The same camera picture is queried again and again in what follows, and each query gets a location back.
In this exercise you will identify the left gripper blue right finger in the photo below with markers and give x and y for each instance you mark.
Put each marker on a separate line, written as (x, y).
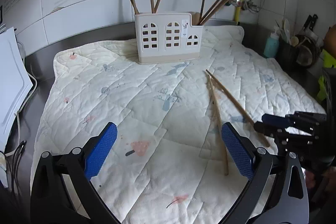
(240, 149)

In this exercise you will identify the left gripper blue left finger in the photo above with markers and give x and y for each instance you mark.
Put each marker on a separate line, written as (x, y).
(97, 149)

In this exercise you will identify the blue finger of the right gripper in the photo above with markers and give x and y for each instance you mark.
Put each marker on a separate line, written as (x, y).
(275, 121)
(271, 129)

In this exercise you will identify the wooden chopstick one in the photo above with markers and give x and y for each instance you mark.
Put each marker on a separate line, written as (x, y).
(236, 105)

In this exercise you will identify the wooden chopstick two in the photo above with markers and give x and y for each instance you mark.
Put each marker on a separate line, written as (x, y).
(219, 125)

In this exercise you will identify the wooden chopstick three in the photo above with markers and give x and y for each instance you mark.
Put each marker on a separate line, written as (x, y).
(214, 11)

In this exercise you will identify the wooden chopstick nine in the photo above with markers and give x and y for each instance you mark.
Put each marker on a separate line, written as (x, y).
(209, 10)

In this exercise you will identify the wooden chopstick eight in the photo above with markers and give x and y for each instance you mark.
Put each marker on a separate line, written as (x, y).
(201, 10)

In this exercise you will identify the wooden chopstick ten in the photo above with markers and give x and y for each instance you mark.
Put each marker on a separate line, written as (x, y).
(212, 11)

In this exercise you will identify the person's right hand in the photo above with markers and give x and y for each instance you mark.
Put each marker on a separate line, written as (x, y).
(310, 178)

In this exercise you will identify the cream quilted mat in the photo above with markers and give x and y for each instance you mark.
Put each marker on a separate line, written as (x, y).
(166, 165)

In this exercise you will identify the black utensil pot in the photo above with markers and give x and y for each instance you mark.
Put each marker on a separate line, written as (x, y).
(301, 48)

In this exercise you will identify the teal dish soap bottle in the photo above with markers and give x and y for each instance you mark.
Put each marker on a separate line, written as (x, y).
(272, 44)

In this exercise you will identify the green plastic basket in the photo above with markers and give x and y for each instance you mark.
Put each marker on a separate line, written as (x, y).
(324, 79)

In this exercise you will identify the white microwave oven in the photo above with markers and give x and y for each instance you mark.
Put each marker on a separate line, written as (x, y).
(15, 83)

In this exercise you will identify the white house-shaped utensil holder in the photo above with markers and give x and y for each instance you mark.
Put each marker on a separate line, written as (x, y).
(167, 37)

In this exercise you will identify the black knife handle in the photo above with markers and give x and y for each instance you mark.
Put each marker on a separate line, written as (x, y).
(310, 23)

